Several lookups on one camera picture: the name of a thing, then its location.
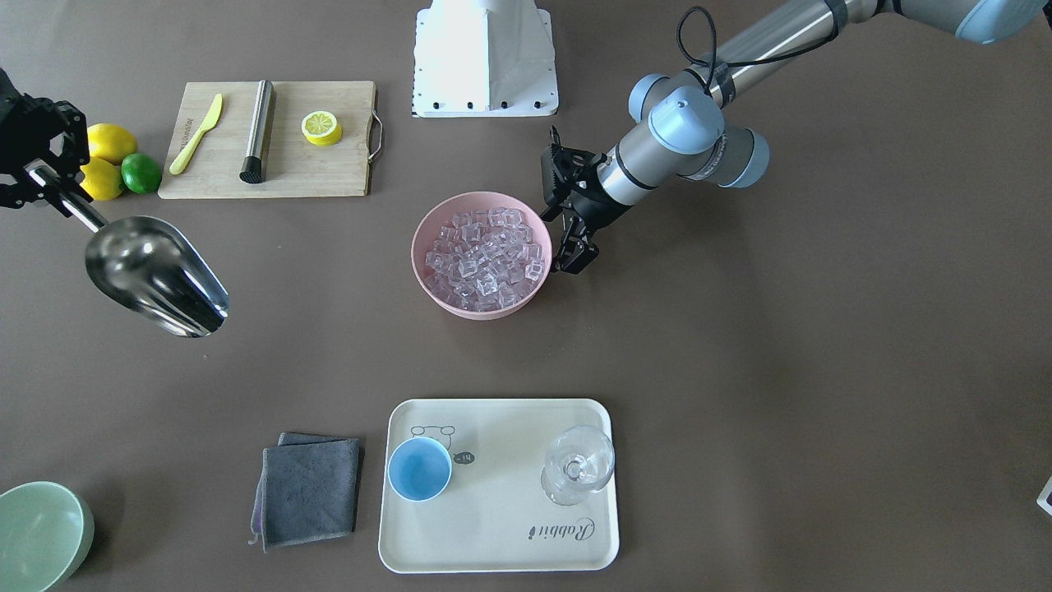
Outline upper yellow lemon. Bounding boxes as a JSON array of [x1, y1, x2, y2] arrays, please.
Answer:
[[87, 123, 138, 166]]

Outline lower yellow lemon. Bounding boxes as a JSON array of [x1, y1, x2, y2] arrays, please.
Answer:
[[80, 157, 125, 200]]

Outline yellow lemon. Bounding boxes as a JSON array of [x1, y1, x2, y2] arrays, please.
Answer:
[[80, 157, 125, 200], [87, 123, 138, 166]]

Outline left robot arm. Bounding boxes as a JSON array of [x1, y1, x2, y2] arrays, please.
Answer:
[[541, 1, 1050, 274]]

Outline pale green bowl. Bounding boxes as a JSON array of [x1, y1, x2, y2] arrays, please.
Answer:
[[1, 481, 95, 591]]

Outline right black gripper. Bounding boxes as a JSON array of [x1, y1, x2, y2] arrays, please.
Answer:
[[1, 70, 92, 210]]

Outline bamboo cutting board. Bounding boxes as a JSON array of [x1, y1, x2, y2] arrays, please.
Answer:
[[158, 80, 376, 199]]

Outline steel muddler black tip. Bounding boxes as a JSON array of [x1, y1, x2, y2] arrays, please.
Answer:
[[239, 80, 274, 184]]

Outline clear wine glass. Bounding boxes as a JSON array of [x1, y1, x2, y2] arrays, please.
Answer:
[[541, 426, 616, 506]]

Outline grey folded cloth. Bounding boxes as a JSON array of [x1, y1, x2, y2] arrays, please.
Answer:
[[249, 432, 363, 551]]

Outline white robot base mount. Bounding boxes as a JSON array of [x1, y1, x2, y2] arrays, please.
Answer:
[[411, 1, 560, 118]]

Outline green lime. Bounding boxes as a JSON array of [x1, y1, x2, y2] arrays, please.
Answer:
[[120, 151, 163, 193]]

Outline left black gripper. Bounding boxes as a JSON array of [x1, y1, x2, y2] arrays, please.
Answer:
[[538, 125, 629, 275]]

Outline half lemon slice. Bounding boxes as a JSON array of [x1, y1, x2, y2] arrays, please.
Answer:
[[300, 111, 343, 146]]

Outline yellow plastic knife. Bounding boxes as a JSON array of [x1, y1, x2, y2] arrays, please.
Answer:
[[168, 93, 224, 175]]

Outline pink bowl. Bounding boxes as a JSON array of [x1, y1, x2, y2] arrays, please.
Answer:
[[411, 192, 552, 320]]

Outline light blue plastic cup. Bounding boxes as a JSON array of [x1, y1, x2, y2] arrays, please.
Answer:
[[387, 436, 452, 502]]

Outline pile of clear ice cubes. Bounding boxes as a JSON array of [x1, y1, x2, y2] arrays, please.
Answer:
[[423, 207, 547, 313]]

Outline stainless steel ice scoop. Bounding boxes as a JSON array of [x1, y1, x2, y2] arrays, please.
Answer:
[[26, 160, 229, 338]]

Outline beige rabbit serving tray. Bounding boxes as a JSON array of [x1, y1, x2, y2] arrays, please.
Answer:
[[378, 399, 621, 574]]

